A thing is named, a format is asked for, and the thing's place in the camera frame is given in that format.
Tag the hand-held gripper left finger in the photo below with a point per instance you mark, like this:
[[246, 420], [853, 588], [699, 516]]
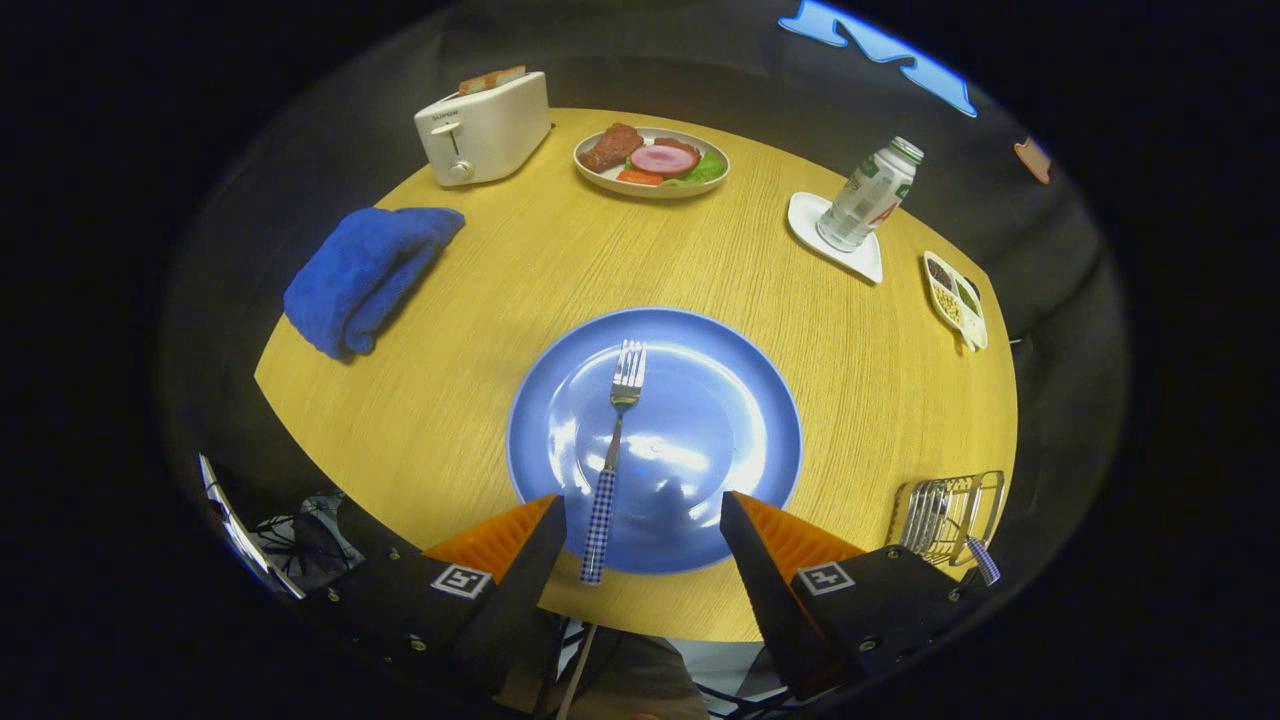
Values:
[[510, 600]]

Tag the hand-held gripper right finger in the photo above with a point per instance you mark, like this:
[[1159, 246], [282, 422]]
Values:
[[770, 600]]

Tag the person's trouser leg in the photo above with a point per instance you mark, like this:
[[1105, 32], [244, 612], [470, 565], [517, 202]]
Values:
[[640, 680]]

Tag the blue round plate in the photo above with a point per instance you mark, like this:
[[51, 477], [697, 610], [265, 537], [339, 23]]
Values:
[[720, 430]]

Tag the black chair base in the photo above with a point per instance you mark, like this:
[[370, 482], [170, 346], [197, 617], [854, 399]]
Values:
[[300, 525]]

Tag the white divided condiment dish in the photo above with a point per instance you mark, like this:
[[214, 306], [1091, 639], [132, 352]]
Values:
[[957, 300]]

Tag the blue towel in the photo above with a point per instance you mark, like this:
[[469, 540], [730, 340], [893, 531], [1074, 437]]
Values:
[[360, 270]]

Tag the white square coaster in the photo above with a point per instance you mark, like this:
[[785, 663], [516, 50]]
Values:
[[805, 215]]

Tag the white drink bottle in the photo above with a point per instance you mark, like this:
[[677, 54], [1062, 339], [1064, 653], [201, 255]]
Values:
[[865, 200]]

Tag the white oval food plate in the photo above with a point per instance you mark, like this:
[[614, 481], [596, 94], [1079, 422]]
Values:
[[600, 180]]

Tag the green lettuce leaf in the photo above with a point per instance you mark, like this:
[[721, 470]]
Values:
[[708, 168]]

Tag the orange carrot slice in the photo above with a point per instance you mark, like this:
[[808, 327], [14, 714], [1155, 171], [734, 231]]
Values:
[[638, 177]]

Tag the pink ham slice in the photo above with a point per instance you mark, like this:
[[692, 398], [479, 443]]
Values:
[[664, 159]]

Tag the brown meat piece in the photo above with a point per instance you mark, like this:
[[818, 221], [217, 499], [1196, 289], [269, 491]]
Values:
[[610, 147]]

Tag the white toaster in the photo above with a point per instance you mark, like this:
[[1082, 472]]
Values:
[[495, 135]]

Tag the toast slice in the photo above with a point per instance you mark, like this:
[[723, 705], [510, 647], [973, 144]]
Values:
[[490, 80]]

